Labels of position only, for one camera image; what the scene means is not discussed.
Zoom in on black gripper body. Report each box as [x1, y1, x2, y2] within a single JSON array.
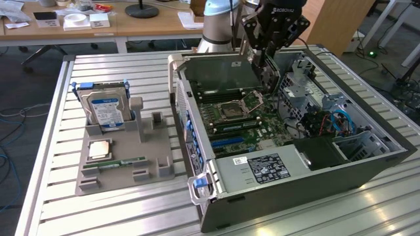
[[256, 0, 308, 37]]

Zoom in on black graphics card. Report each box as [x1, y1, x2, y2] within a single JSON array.
[[240, 36, 284, 96]]

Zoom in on wooden cabinet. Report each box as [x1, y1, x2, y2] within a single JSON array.
[[295, 0, 377, 58]]

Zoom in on brown cardboard box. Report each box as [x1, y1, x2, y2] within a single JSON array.
[[189, 0, 207, 24]]

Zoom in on white papers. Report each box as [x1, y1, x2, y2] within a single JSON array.
[[176, 11, 207, 30]]

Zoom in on perforated metal disk bay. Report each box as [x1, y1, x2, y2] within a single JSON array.
[[277, 71, 329, 118]]

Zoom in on metal socket cover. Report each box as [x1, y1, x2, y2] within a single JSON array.
[[241, 89, 265, 113]]

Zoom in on CPU socket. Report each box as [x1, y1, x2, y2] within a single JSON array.
[[217, 100, 248, 121]]

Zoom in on black round lamp base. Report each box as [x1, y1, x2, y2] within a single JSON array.
[[124, 0, 160, 19]]

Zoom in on green motherboard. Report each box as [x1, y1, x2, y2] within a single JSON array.
[[193, 83, 292, 158]]

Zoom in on blue expansion slot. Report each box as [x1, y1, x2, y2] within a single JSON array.
[[211, 137, 247, 149]]

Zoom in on white cube box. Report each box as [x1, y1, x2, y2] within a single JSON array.
[[88, 13, 111, 29]]

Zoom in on plain metal disk bay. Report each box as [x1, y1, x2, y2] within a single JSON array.
[[332, 129, 396, 163]]

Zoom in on small dark item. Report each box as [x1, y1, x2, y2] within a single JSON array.
[[76, 0, 95, 12]]

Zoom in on white flat box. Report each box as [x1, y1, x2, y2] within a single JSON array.
[[63, 19, 92, 31]]

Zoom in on hard disk in blue caddy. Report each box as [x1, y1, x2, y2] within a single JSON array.
[[71, 79, 131, 135]]

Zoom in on white tape roll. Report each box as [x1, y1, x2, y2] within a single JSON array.
[[64, 13, 87, 25]]

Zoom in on grey power supply unit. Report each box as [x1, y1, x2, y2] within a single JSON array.
[[215, 144, 311, 194]]

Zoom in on wooden desk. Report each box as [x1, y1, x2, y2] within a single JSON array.
[[0, 0, 296, 47]]

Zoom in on white box with black top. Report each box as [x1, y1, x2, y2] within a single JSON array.
[[32, 11, 61, 29]]

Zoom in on grey parts rack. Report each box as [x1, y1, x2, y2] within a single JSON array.
[[75, 96, 176, 197]]

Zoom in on black chair base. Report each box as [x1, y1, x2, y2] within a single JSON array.
[[20, 43, 101, 73]]

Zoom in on silver CPU chip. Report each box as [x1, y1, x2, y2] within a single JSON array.
[[87, 141, 112, 160]]

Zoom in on open black PC case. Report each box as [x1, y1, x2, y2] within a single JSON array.
[[167, 48, 419, 234]]

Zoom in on clear plastic bag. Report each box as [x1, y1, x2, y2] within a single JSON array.
[[0, 0, 33, 23]]

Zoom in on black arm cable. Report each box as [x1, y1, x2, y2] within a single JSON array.
[[228, 0, 239, 51]]

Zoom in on black cable behind case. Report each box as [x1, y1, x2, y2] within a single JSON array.
[[296, 36, 331, 56]]

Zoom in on white table frame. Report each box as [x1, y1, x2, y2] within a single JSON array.
[[357, 0, 420, 67]]

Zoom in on blue wire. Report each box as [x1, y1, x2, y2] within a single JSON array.
[[329, 110, 357, 135]]

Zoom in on red wire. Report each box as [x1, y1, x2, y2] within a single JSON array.
[[323, 115, 340, 132]]

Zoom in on black wire connectors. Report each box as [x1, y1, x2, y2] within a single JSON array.
[[299, 112, 327, 138]]

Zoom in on grey handle with blue tab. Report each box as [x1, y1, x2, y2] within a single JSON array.
[[185, 172, 217, 205]]

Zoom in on white floor cable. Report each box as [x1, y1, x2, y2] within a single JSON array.
[[0, 102, 52, 118]]

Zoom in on blue floor cable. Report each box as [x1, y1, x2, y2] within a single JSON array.
[[0, 118, 25, 212]]

